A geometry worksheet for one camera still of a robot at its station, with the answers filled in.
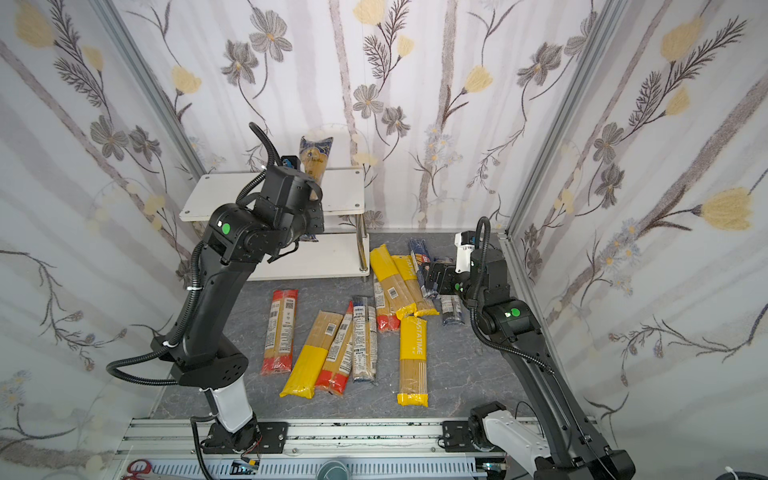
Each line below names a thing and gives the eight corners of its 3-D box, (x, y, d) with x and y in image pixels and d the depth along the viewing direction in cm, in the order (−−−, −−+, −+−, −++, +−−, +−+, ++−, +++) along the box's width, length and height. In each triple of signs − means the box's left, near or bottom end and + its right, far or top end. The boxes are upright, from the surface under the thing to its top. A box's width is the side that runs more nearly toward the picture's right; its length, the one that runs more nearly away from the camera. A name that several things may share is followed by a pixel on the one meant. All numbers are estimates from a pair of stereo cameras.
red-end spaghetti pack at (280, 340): (264, 375, 85) (261, 372, 83) (274, 294, 102) (272, 290, 100) (292, 371, 86) (290, 368, 84) (297, 291, 103) (296, 287, 101)
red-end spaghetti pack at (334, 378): (317, 389, 84) (315, 386, 81) (348, 306, 100) (347, 301, 98) (343, 396, 82) (342, 393, 80) (369, 311, 99) (369, 306, 97)
